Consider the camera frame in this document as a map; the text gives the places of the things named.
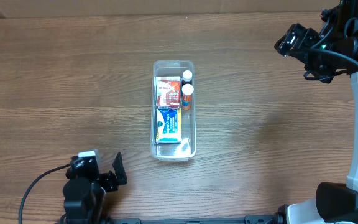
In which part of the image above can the white blue Hansaplast box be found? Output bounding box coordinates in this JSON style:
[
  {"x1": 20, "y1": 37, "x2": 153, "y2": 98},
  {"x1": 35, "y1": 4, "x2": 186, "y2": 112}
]
[{"x1": 155, "y1": 76, "x2": 181, "y2": 82}]

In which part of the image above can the blue yellow Vicks VapoDrops box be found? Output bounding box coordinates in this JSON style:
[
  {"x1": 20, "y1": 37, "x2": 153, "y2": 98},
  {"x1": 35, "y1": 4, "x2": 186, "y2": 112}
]
[{"x1": 155, "y1": 108, "x2": 182, "y2": 144}]

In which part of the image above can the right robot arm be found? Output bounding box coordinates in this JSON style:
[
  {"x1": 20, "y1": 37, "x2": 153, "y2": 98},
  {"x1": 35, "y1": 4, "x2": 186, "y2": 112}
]
[{"x1": 246, "y1": 0, "x2": 358, "y2": 224}]

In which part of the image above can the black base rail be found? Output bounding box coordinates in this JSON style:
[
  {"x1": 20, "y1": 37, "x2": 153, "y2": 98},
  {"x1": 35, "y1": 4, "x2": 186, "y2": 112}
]
[{"x1": 98, "y1": 215, "x2": 283, "y2": 224}]

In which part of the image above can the red medicine box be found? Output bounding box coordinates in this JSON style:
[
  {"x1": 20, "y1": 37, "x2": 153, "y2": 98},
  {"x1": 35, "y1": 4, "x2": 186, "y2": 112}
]
[{"x1": 156, "y1": 81, "x2": 181, "y2": 108}]

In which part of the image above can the black bottle white cap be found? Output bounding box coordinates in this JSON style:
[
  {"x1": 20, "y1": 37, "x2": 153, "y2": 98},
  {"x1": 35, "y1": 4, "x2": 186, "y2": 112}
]
[{"x1": 182, "y1": 70, "x2": 193, "y2": 85}]

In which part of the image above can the clear plastic container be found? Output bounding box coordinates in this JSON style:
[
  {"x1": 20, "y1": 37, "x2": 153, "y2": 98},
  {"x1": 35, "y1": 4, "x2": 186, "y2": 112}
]
[{"x1": 150, "y1": 60, "x2": 196, "y2": 161}]

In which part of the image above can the orange bottle white cap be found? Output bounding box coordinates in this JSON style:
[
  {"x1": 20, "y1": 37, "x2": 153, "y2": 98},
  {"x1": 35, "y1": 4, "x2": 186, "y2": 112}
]
[{"x1": 181, "y1": 84, "x2": 194, "y2": 110}]

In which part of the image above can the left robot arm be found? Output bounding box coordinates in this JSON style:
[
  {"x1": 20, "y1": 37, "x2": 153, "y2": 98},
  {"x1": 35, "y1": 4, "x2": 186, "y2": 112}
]
[{"x1": 62, "y1": 149, "x2": 127, "y2": 223}]

